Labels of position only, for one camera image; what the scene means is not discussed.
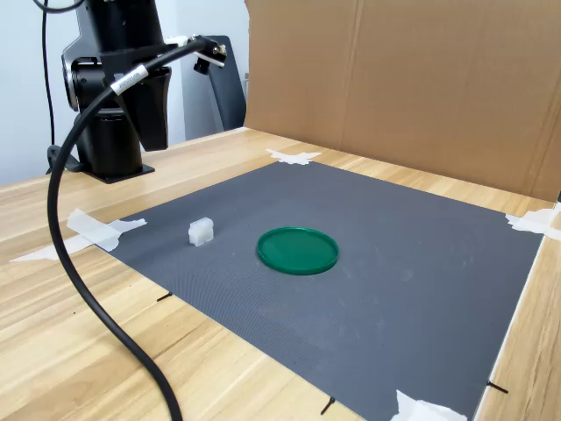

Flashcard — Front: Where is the thick black camera cable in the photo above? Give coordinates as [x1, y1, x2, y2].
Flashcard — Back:
[46, 35, 220, 421]

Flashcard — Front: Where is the brown cardboard partition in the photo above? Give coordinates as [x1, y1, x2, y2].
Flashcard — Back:
[243, 0, 561, 203]

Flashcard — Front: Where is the round green lid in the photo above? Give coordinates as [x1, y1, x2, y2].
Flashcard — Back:
[256, 225, 340, 277]

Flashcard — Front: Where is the thin black cable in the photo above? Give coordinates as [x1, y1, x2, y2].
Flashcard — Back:
[32, 0, 82, 175]

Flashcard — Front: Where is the small white plastic terminal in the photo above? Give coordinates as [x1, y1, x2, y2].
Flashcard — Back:
[188, 217, 216, 248]

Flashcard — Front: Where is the dark grey chair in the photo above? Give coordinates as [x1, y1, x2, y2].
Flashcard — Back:
[181, 34, 247, 142]

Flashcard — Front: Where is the dark grey mat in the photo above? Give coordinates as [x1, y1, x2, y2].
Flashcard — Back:
[94, 161, 547, 421]

